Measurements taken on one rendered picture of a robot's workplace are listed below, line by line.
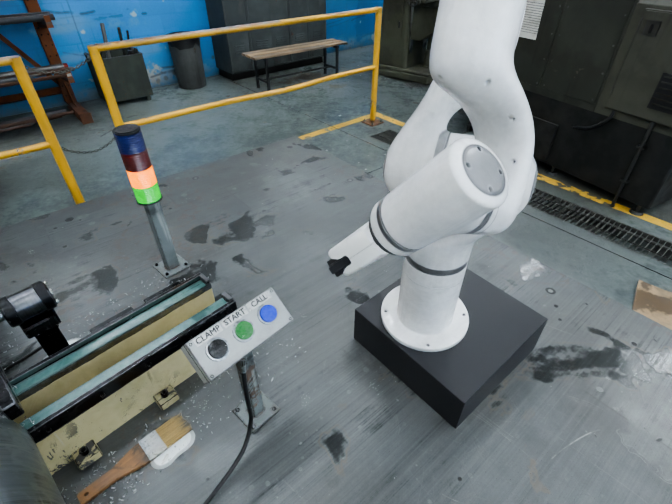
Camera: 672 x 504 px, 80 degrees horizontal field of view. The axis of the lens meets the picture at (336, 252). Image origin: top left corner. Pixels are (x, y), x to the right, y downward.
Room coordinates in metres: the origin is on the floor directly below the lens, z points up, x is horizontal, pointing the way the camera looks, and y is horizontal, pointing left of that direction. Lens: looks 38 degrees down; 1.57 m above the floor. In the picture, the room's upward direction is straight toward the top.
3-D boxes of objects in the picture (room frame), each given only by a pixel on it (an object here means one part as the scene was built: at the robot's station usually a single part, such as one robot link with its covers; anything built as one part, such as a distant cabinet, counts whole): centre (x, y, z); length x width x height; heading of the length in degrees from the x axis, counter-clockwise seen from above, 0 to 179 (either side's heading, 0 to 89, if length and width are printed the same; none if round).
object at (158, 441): (0.35, 0.37, 0.80); 0.21 x 0.05 x 0.01; 136
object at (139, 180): (0.90, 0.48, 1.10); 0.06 x 0.06 x 0.04
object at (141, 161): (0.90, 0.48, 1.14); 0.06 x 0.06 x 0.04
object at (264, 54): (5.62, 0.50, 0.21); 1.40 x 0.33 x 0.43; 128
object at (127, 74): (4.88, 2.47, 0.41); 0.52 x 0.47 x 0.82; 130
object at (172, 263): (0.90, 0.48, 1.01); 0.08 x 0.08 x 0.42; 47
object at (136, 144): (0.90, 0.48, 1.19); 0.06 x 0.06 x 0.04
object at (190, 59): (5.48, 1.88, 0.30); 0.39 x 0.39 x 0.60
